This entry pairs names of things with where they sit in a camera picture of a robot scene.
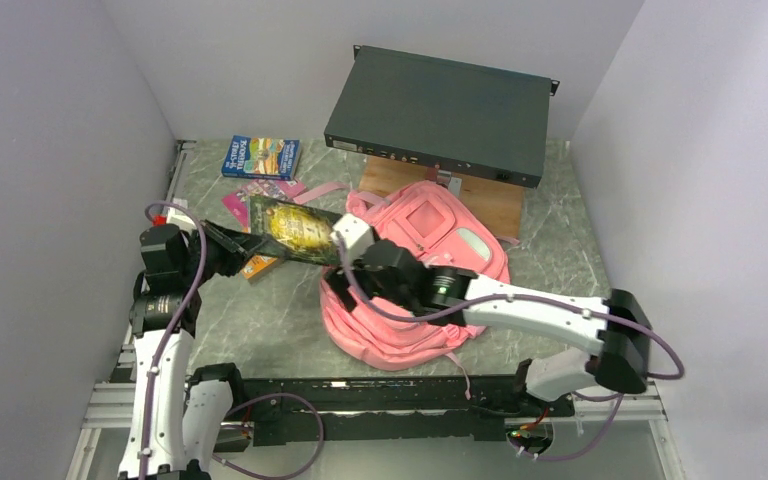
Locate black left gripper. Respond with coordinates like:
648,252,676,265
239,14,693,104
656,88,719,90
180,218,267,287

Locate dark green yellow book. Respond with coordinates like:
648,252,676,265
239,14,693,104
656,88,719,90
248,195,342,266

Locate pink student backpack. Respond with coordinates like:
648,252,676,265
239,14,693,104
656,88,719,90
319,181,510,371

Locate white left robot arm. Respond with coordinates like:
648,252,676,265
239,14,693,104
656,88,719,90
117,221,266,479

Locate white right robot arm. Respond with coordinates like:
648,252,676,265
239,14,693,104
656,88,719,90
335,239,654,415

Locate orange book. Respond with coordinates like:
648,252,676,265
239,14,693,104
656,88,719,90
241,255,282,283

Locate pink sticker card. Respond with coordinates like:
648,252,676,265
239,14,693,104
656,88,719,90
222,179,307,232

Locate blue treehouse book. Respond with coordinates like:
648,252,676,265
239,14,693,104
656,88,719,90
221,135,301,181

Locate wooden support block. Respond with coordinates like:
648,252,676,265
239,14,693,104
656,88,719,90
358,156,526,238

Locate dark green rack device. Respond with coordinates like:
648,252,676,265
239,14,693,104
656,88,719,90
324,45,559,188

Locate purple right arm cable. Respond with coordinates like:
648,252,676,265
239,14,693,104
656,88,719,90
334,235,685,464

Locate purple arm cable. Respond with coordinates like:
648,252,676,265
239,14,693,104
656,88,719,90
334,235,685,464
135,200,327,480

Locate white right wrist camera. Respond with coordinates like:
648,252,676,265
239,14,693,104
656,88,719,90
330,213,376,265

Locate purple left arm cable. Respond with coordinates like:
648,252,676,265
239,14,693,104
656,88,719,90
135,200,327,480

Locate silver side rail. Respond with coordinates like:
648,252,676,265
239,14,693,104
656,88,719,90
121,140,199,354

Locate grey metal bracket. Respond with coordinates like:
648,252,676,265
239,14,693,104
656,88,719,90
425,168,462,197

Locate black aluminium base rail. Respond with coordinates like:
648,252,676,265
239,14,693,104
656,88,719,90
226,375,575,446

